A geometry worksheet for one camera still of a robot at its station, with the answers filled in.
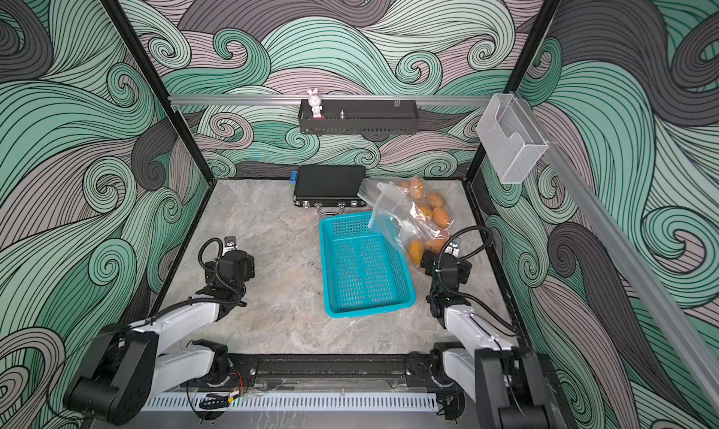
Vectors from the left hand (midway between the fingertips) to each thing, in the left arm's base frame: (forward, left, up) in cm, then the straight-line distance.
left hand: (228, 258), depth 88 cm
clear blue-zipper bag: (+17, -60, +3) cm, 62 cm away
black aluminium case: (+38, -29, -7) cm, 48 cm away
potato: (+30, -65, +2) cm, 71 cm away
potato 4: (+22, -67, -2) cm, 71 cm away
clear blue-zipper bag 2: (+18, -60, +3) cm, 63 cm away
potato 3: (+19, -73, -3) cm, 75 cm away
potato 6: (+6, -68, -1) cm, 68 cm away
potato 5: (+3, -61, -1) cm, 61 cm away
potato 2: (+29, -73, -3) cm, 78 cm away
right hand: (+1, -70, +2) cm, 70 cm away
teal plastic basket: (-1, -44, -8) cm, 44 cm away
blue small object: (+41, -14, -4) cm, 44 cm away
